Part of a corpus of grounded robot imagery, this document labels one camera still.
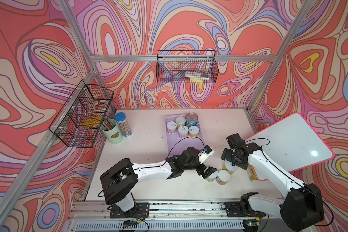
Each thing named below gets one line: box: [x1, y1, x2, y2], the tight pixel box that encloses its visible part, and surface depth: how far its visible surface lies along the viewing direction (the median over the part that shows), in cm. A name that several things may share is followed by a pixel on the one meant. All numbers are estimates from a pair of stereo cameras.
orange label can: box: [188, 125, 200, 138], surface depth 101 cm
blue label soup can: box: [185, 112, 199, 129], surface depth 103 cm
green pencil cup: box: [100, 118, 124, 145], surface depth 95 cm
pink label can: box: [166, 120, 178, 135], surface depth 104 cm
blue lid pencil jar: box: [114, 112, 133, 138], surface depth 95 cm
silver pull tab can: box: [177, 125, 189, 139], surface depth 103 cm
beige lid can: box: [215, 169, 231, 186], surface depth 80 cm
